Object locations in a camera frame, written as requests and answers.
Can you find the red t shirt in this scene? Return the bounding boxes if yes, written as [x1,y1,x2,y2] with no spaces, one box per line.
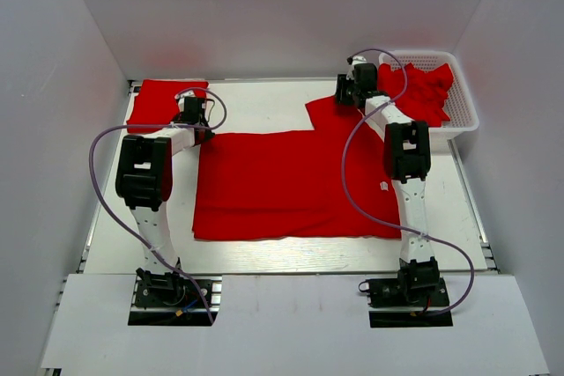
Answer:
[127,79,209,125]
[192,98,400,241]

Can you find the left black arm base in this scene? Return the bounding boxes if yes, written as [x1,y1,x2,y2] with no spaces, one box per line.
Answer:
[128,268,222,327]

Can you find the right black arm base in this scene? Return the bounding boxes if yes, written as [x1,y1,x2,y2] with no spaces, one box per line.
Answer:
[358,258,453,328]

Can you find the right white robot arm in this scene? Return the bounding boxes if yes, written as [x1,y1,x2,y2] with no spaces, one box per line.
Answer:
[335,55,439,305]

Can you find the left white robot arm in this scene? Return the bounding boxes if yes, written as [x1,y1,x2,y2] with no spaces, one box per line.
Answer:
[115,91,213,274]

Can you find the red t shirts in basket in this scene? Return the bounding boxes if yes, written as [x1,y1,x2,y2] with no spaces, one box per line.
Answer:
[377,63,454,128]

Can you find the folded red t shirt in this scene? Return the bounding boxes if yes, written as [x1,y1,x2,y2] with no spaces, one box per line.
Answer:
[127,79,209,125]

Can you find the white plastic basket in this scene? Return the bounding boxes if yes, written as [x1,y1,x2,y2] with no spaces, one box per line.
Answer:
[378,50,479,140]

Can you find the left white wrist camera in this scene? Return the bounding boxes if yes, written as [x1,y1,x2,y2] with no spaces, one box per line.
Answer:
[174,90,196,103]

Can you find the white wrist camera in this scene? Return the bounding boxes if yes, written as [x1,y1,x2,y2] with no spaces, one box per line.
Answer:
[174,90,196,103]
[346,55,367,79]

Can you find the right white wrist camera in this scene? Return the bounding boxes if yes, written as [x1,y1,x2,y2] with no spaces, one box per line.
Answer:
[346,55,367,79]

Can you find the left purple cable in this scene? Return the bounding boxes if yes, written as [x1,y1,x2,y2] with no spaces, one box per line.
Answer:
[88,88,228,325]

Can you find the purple cable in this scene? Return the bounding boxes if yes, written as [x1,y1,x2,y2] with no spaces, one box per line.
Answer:
[341,48,476,317]
[88,88,228,325]

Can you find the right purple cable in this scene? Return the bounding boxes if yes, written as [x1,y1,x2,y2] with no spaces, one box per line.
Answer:
[341,48,476,317]

